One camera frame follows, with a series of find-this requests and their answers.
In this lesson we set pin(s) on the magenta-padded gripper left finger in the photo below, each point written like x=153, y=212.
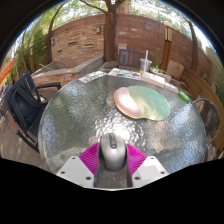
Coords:
x=75, y=170

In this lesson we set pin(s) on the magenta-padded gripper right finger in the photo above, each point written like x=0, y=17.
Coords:
x=150, y=170

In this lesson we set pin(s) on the dark grey computer mouse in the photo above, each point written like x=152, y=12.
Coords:
x=113, y=153

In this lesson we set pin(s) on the green mouse pad, pink rest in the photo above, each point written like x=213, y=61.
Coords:
x=146, y=103

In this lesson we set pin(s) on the black metal armchair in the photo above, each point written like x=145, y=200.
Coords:
x=31, y=130

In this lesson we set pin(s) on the small green packet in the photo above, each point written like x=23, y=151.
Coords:
x=184, y=96

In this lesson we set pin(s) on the brown wicker chair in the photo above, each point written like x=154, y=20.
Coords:
x=211, y=116

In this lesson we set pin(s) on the dark bag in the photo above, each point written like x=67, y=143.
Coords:
x=21, y=106

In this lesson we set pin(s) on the closed white book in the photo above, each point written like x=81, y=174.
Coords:
x=171, y=87

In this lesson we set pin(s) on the open white book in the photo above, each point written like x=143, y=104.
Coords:
x=154, y=79

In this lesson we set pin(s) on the white license plate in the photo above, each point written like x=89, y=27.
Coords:
x=91, y=77

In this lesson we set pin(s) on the white planter box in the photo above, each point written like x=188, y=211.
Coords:
x=161, y=74

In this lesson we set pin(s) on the curved wooden bench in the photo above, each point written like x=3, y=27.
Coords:
x=200, y=85

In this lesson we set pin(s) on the stone raised counter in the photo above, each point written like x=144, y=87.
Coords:
x=66, y=70

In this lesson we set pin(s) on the colourful picture magazine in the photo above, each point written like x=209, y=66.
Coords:
x=123, y=73

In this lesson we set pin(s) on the clear plastic cup with straw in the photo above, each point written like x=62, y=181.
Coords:
x=145, y=66

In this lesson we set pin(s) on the beige stone slab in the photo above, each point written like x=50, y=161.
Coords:
x=175, y=69

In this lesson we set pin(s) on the dark wooden slatted chair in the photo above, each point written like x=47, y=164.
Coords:
x=128, y=59

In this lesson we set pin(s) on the slender tree trunk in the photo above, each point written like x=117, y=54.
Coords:
x=194, y=46
x=50, y=50

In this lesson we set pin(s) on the thick tree trunk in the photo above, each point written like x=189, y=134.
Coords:
x=110, y=36

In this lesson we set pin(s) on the wooden post lamp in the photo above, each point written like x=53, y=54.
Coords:
x=166, y=46

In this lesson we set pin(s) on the black wall lamp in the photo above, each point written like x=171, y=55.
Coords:
x=98, y=30
x=52, y=42

